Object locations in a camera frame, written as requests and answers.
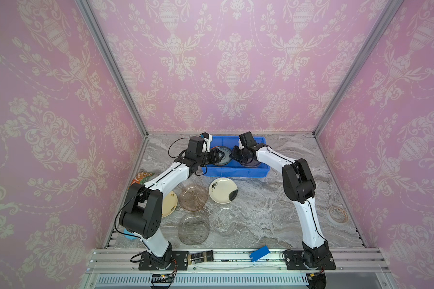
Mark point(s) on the clear glass plate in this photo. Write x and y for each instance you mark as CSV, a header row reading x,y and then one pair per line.
x,y
194,228
223,222
251,163

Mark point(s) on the black cylinder on rail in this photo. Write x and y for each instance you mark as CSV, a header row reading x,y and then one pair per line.
x,y
200,257

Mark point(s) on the teal blue patterned plate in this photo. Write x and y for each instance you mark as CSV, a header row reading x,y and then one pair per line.
x,y
224,155

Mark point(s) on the blue plastic bin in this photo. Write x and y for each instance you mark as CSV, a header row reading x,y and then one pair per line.
x,y
234,169

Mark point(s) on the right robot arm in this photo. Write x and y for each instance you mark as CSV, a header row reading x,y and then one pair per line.
x,y
299,187

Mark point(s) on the aluminium rail frame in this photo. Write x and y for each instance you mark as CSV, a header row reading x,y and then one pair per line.
x,y
357,268

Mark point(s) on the brown tinted glass plate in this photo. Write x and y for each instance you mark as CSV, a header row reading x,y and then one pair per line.
x,y
193,198

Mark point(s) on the yellow floral plate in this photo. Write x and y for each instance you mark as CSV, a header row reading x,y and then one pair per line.
x,y
169,204

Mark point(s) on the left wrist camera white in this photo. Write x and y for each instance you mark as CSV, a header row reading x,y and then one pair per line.
x,y
198,146

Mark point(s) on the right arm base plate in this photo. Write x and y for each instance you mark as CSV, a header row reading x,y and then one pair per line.
x,y
304,260

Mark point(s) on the cream plate with black patch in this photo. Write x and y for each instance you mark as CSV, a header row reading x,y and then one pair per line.
x,y
223,190

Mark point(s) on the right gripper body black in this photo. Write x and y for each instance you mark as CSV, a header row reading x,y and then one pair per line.
x,y
242,155

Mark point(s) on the green red snack packet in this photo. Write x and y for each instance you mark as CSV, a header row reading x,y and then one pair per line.
x,y
142,177

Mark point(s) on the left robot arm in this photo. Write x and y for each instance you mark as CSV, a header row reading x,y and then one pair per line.
x,y
141,214

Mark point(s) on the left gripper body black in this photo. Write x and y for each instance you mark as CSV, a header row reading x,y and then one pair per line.
x,y
210,158

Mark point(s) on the blue card on rail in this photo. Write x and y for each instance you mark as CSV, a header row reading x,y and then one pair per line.
x,y
259,254

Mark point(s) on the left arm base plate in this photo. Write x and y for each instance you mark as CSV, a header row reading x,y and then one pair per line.
x,y
176,259

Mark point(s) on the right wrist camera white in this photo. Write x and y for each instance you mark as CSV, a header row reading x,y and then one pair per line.
x,y
247,141

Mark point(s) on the small circuit board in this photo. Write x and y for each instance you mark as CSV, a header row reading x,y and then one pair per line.
x,y
162,278

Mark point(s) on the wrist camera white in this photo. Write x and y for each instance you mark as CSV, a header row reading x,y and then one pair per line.
x,y
247,141
198,146

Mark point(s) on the light blue round lid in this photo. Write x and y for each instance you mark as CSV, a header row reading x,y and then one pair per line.
x,y
129,235

